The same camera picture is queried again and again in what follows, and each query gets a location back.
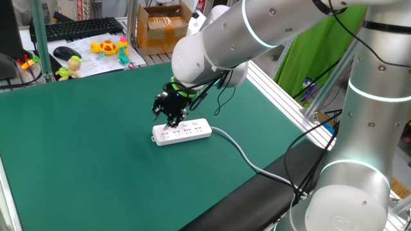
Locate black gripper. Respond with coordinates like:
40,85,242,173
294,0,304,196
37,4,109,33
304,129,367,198
151,88,195,131

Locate white four-socket power strip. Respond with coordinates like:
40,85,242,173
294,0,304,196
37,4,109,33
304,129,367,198
150,117,213,147

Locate pink-haired green doll toy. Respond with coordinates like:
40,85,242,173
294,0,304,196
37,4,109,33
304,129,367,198
117,36,132,66

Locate taped cardboard box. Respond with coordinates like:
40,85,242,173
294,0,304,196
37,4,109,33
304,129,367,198
136,2,193,56

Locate yellow red turtle toy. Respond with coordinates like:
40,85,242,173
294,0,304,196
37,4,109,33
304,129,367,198
89,40,120,61

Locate white printed paper sheets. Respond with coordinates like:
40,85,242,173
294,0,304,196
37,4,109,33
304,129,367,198
47,33,147,78

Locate green table mat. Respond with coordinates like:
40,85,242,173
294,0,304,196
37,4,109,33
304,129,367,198
0,58,311,231

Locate doll toy with green cap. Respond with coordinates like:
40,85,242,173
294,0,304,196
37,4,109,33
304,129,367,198
55,55,83,81

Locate black computer mouse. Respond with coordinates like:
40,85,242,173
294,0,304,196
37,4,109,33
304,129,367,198
53,46,82,62

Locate black rubber strip mat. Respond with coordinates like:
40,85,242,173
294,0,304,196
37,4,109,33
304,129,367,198
179,138,330,231

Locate black computer keyboard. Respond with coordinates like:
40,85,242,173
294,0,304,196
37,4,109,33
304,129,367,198
29,17,125,43

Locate red yellow plastic toy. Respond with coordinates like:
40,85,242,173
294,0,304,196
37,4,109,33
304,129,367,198
16,54,41,71

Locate bright green cloth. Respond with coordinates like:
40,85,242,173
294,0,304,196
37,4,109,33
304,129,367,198
273,4,369,100

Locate black tripod stand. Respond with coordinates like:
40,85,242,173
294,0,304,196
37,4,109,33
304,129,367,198
324,108,344,124

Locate black computer monitor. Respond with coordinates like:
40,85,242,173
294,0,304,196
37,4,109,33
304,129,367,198
0,0,35,81

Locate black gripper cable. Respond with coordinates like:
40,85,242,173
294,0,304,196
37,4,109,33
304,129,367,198
162,69,237,117

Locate white power strip cord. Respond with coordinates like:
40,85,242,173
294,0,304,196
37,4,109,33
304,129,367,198
209,126,309,197

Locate aluminium frame post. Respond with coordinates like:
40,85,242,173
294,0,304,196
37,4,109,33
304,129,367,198
30,0,55,83
127,0,139,49
300,35,362,124

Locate aluminium profile side rail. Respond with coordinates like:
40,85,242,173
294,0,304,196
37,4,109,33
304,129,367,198
245,60,337,150
0,153,23,231

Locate black monitor cable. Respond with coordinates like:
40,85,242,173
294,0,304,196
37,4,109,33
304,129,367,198
0,69,44,90

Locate black robot base cable bundle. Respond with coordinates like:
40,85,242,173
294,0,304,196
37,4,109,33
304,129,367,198
283,110,342,205

